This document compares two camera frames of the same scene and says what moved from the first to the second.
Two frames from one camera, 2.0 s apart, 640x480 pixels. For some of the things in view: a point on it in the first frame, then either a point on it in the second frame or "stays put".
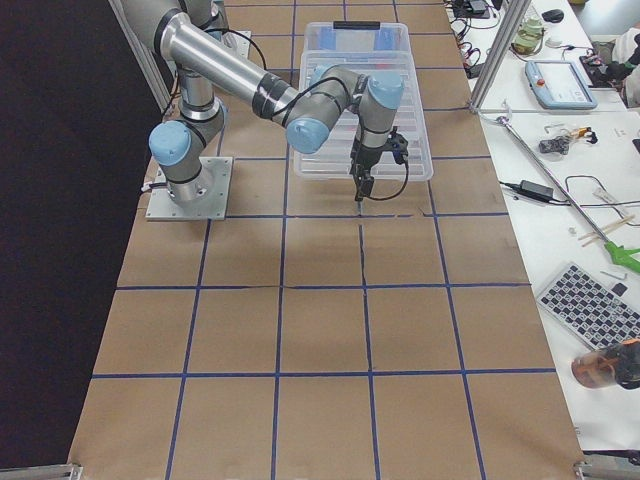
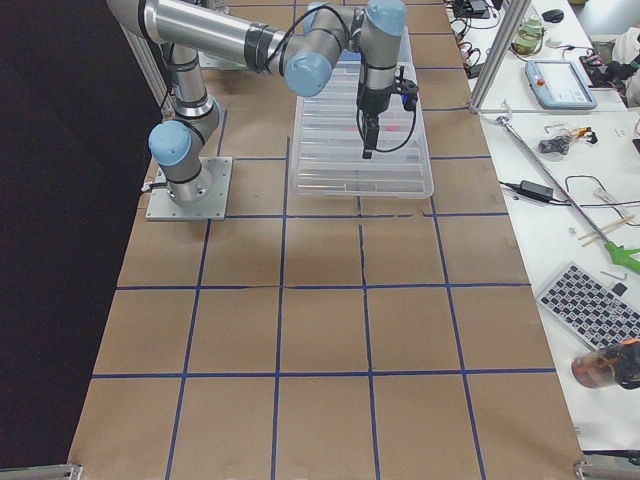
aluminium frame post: (502, 46) stays put
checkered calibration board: (595, 310) stays put
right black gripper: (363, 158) -> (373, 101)
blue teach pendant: (558, 84) stays put
